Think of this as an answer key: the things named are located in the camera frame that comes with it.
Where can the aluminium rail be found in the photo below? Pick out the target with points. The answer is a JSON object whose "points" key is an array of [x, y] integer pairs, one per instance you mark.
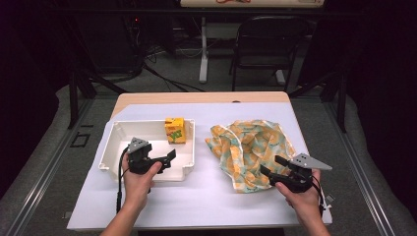
{"points": [[46, 170], [360, 170]]}

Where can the light wooden background desk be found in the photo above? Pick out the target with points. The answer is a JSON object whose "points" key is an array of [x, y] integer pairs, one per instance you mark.
{"points": [[262, 4]]}

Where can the dark equipment with red light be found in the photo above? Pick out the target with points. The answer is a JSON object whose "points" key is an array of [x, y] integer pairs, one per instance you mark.
{"points": [[111, 42]]}

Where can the yellow juice carton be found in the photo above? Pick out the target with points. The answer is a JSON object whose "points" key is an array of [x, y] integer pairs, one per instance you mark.
{"points": [[175, 131]]}

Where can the white table sheet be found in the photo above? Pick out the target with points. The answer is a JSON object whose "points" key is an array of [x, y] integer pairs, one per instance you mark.
{"points": [[213, 203]]}

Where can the black metal stand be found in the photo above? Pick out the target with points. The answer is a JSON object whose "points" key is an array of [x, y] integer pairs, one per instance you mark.
{"points": [[342, 98], [73, 98]]}

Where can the white plastic box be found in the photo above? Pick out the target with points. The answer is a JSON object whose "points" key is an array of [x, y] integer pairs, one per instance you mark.
{"points": [[114, 154]]}

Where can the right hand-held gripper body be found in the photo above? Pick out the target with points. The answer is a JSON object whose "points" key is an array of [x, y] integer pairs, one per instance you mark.
{"points": [[303, 177]]}

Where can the person's right hand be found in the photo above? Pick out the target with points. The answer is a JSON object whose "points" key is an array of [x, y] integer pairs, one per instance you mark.
{"points": [[305, 201]]}

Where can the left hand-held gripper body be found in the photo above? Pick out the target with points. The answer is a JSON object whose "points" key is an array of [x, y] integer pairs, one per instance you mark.
{"points": [[137, 162]]}

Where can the person's left hand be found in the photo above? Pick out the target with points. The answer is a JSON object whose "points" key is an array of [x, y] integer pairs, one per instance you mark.
{"points": [[137, 188]]}

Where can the orange-patterned teal cloth bag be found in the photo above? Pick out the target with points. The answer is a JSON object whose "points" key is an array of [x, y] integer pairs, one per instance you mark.
{"points": [[249, 147]]}

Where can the white desk leg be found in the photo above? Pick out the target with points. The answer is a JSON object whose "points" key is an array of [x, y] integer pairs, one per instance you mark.
{"points": [[204, 59], [280, 78]]}

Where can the black folding chair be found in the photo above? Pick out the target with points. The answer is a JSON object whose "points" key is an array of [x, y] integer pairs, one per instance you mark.
{"points": [[268, 36]]}

